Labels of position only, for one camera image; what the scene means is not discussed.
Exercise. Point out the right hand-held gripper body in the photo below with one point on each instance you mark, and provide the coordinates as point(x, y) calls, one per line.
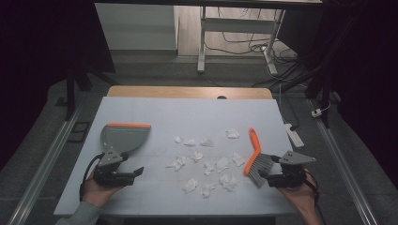
point(295, 158)

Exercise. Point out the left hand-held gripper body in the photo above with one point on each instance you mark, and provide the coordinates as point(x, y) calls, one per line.
point(110, 158)

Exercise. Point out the grey dustpan with orange edge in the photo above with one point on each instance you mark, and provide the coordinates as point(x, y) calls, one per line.
point(125, 139)

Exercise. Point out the orange hand brush grey bristles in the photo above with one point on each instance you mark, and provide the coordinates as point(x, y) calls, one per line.
point(255, 143)

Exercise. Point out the person's right hand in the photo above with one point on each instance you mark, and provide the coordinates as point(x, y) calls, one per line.
point(295, 196)

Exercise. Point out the person's left hand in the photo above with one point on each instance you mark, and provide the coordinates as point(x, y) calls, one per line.
point(97, 193)

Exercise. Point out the white power strip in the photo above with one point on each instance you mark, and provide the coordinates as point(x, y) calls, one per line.
point(294, 136)

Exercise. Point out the scattered white crumpled paper scraps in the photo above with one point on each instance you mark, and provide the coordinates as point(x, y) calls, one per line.
point(222, 164)

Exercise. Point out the small white plug adapter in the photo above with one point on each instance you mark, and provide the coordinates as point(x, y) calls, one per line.
point(316, 112)

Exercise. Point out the black metal stand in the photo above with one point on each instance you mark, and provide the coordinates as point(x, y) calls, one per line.
point(325, 90)
point(70, 90)

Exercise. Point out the white table mat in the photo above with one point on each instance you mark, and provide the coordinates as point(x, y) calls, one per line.
point(187, 115)

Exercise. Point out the dark curtain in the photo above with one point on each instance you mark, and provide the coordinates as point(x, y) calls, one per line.
point(37, 62)
point(372, 78)

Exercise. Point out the white cabinet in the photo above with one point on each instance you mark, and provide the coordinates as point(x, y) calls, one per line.
point(137, 26)

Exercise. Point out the black rectangular frame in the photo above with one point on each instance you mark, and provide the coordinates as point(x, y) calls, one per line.
point(79, 132)

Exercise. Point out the aluminium floor rail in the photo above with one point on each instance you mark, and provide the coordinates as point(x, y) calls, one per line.
point(341, 162)
point(47, 165)

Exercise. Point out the white metal desk frame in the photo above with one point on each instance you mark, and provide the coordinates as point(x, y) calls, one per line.
point(237, 25)

